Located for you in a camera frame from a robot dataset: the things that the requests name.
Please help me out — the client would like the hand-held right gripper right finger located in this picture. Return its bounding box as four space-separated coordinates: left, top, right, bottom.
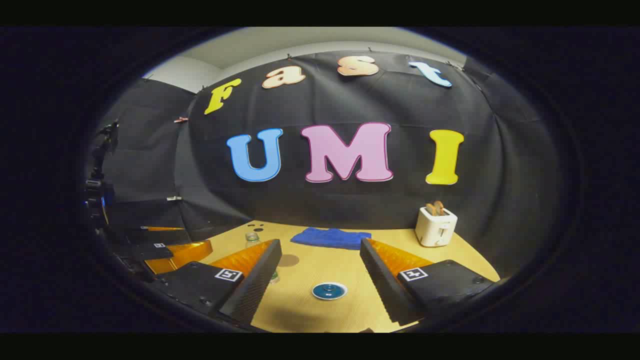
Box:
359 237 497 327

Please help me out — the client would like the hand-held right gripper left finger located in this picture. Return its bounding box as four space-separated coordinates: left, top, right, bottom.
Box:
152 239 283 328

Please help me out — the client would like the clear plastic water bottle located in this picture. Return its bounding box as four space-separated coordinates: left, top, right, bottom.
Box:
244 231 281 285

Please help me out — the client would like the blue folded towel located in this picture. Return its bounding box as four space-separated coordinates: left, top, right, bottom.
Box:
290 227 372 250

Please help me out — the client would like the white toaster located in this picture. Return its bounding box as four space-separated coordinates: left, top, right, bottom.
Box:
415 206 458 248

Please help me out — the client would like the black backdrop cloth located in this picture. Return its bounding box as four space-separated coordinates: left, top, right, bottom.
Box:
97 50 558 281

